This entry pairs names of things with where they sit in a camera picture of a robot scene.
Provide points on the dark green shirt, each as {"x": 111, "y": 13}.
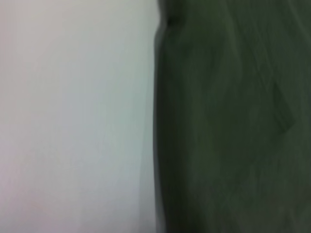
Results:
{"x": 233, "y": 116}

